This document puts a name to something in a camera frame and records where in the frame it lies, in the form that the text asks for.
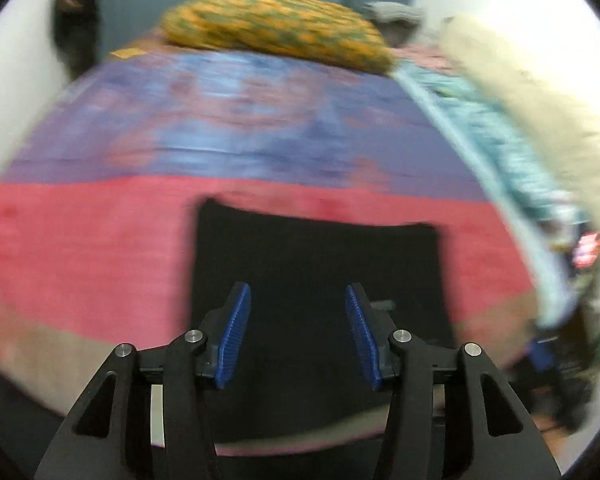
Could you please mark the green orange floral pillow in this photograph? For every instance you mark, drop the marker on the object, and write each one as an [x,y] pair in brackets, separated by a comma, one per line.
[313,30]

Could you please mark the pink purple satin bedspread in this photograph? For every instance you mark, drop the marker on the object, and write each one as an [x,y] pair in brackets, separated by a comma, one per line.
[92,209]

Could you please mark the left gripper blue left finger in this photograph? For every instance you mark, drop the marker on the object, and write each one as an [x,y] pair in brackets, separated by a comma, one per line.
[106,434]

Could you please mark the cream padded headboard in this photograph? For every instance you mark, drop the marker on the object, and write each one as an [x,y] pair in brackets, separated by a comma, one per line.
[562,131]

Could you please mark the grey knitted cloth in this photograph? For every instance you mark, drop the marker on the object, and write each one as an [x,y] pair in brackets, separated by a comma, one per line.
[387,12]

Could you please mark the black pants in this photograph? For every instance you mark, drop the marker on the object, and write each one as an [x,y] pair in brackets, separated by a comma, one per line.
[298,369]

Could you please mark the teal floral blanket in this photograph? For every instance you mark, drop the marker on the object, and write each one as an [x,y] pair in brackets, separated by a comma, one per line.
[545,220]

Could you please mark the black hanging bag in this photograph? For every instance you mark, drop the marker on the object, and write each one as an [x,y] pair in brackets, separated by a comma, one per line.
[75,26]

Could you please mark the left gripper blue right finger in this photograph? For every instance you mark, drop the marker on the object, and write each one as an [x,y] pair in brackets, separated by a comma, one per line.
[452,415]

